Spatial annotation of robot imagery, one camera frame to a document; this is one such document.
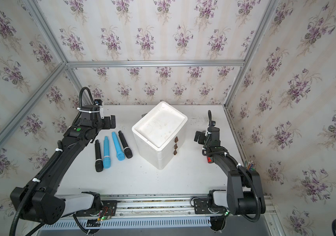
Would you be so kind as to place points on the white plastic drawer cabinet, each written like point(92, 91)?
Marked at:
point(160, 134)

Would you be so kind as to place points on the blue plastic tool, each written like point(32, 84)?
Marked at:
point(119, 150)

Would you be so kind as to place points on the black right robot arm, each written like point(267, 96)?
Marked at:
point(244, 193)

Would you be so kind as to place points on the black microphone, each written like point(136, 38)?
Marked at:
point(98, 157)
point(127, 151)

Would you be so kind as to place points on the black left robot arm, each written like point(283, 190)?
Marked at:
point(37, 200)

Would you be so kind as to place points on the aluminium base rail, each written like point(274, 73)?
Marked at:
point(143, 212)

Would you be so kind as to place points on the pink pen cup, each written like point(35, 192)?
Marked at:
point(250, 166)

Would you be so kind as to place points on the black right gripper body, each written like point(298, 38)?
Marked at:
point(203, 139)

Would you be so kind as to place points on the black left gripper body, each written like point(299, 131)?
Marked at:
point(104, 123)

